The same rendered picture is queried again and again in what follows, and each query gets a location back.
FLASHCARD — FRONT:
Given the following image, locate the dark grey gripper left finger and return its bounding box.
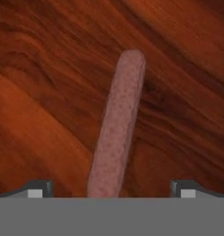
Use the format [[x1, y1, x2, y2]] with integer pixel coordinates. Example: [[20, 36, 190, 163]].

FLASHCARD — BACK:
[[0, 179, 53, 199]]

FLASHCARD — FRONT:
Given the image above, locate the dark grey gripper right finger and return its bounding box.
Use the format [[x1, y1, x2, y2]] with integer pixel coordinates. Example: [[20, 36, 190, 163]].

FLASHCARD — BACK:
[[170, 179, 224, 199]]

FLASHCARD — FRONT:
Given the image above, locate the pink-brown sausage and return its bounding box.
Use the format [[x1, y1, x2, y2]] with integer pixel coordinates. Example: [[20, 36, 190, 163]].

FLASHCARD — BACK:
[[87, 49, 147, 199]]

